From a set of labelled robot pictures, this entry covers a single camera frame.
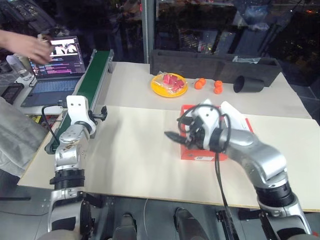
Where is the person's bare hand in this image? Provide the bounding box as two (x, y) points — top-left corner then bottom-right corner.
(14, 32), (55, 65)

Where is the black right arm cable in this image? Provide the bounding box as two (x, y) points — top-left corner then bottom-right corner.
(176, 104), (232, 213)

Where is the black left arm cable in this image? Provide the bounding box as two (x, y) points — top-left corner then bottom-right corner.
(41, 100), (68, 147)

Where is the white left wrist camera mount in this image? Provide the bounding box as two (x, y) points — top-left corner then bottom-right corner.
(65, 94), (97, 138)

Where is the black cylindrical cup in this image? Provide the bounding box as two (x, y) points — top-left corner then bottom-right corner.
(232, 74), (265, 94)

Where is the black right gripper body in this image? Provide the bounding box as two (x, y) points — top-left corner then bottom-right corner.
(184, 116), (209, 151)

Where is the grey metal pillar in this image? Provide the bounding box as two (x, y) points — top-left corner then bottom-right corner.
(140, 0), (156, 64)

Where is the open dark laptop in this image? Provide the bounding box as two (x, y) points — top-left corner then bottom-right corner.
(20, 35), (87, 108)

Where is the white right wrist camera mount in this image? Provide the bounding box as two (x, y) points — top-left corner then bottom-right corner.
(191, 98), (224, 151)

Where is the grey fabric cloth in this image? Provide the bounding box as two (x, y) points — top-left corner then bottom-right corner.
(0, 96), (50, 177)

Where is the green conveyor belt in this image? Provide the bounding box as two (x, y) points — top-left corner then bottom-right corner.
(44, 49), (115, 153)

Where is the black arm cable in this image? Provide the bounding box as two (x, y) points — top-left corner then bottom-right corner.
(176, 104), (232, 213)
(41, 100), (68, 147)

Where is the long black foam tray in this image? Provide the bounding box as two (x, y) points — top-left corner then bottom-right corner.
(149, 49), (283, 88)

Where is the clear bag of red pieces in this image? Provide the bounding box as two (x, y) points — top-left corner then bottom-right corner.
(152, 72), (187, 94)

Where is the small black box device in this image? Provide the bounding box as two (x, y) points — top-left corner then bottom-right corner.
(0, 83), (25, 105)

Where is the red cardboard shoebox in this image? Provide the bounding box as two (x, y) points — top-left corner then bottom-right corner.
(180, 104), (256, 162)

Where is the yellow round plate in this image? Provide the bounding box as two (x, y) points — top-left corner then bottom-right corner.
(150, 72), (189, 98)

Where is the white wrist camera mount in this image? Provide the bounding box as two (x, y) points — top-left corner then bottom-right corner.
(65, 94), (97, 138)
(191, 98), (224, 151)

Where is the dark rounded shape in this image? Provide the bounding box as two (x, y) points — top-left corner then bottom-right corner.
(173, 207), (210, 240)
(113, 213), (138, 240)

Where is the clear plastic bottle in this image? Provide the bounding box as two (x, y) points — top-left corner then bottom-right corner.
(6, 53), (35, 81)

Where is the clear plastic bag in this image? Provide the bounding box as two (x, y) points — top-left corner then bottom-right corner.
(232, 56), (262, 65)

